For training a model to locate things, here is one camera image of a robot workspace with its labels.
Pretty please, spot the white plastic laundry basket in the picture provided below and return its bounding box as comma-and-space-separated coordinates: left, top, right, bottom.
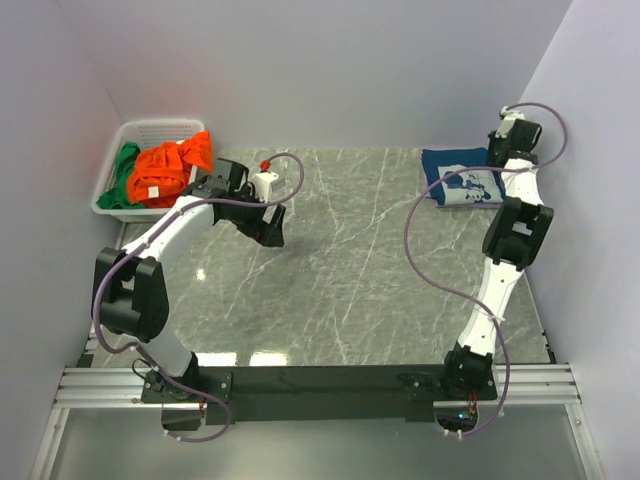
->
91, 118, 206, 223

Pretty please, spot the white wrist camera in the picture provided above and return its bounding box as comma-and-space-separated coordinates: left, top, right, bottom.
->
495, 106, 525, 138
250, 160, 285, 203

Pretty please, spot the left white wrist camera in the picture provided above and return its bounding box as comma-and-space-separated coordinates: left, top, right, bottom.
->
250, 160, 285, 203

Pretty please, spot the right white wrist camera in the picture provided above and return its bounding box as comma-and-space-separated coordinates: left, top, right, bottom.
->
495, 106, 525, 138

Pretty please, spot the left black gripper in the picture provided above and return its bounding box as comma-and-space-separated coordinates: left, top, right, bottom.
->
224, 186, 286, 247

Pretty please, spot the green t shirt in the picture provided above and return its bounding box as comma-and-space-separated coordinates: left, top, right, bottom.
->
96, 142, 144, 210

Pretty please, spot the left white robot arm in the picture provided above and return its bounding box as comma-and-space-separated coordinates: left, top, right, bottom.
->
91, 159, 286, 402

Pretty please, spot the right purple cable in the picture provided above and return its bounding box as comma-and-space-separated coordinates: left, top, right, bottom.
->
403, 102, 570, 444

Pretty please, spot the blue t shirt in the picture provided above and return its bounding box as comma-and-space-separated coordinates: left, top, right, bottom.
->
421, 147, 504, 208

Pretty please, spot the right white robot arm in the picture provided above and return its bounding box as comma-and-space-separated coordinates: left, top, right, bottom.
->
438, 110, 554, 399

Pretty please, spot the orange t shirt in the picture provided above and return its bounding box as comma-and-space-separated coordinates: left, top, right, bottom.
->
126, 131, 213, 209

